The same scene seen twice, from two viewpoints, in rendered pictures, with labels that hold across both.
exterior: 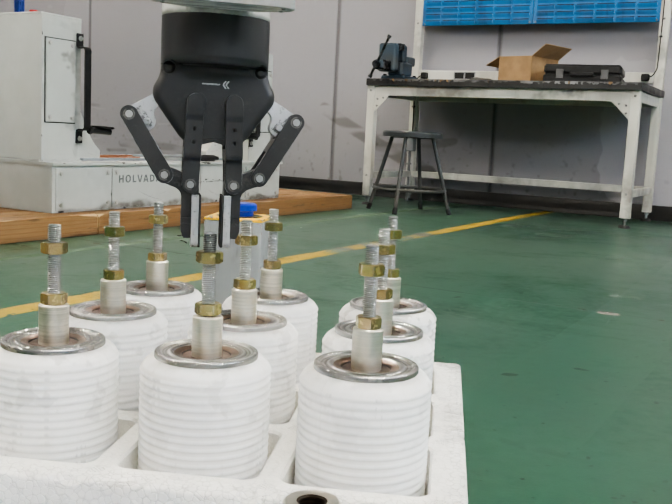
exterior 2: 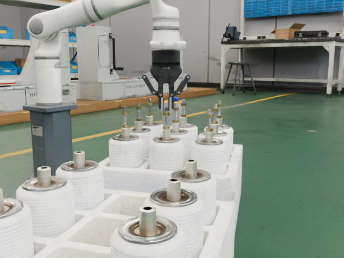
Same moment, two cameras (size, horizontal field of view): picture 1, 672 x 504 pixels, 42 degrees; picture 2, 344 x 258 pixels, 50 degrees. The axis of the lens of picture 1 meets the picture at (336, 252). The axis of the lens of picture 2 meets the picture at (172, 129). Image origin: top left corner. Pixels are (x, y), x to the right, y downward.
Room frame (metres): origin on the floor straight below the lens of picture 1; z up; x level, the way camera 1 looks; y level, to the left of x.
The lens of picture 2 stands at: (-0.36, -0.03, 0.46)
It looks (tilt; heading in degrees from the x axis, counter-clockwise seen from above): 10 degrees down; 6
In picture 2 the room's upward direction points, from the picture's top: straight up
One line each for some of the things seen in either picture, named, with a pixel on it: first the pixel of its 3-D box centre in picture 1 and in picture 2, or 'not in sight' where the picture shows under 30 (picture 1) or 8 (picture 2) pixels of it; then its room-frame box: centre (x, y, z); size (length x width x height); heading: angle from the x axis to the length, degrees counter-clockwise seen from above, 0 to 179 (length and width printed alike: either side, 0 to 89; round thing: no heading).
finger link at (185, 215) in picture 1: (176, 201); (157, 99); (0.62, 0.12, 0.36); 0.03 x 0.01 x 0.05; 102
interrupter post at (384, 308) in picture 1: (379, 317); (214, 129); (0.73, -0.04, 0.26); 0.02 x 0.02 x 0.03
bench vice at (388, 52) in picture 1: (393, 59); (231, 33); (5.27, -0.29, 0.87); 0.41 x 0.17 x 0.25; 151
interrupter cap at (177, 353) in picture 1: (206, 354); (166, 140); (0.63, 0.09, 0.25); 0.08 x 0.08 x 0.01
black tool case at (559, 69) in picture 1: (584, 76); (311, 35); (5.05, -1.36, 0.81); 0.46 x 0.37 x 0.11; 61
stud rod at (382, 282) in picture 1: (382, 272); (214, 116); (0.73, -0.04, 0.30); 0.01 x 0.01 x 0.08
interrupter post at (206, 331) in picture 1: (207, 337); (166, 135); (0.63, 0.09, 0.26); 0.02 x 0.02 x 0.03
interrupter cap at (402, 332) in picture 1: (378, 332); (214, 133); (0.73, -0.04, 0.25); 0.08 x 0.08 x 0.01
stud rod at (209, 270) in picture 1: (208, 284); (166, 121); (0.63, 0.09, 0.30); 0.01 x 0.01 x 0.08
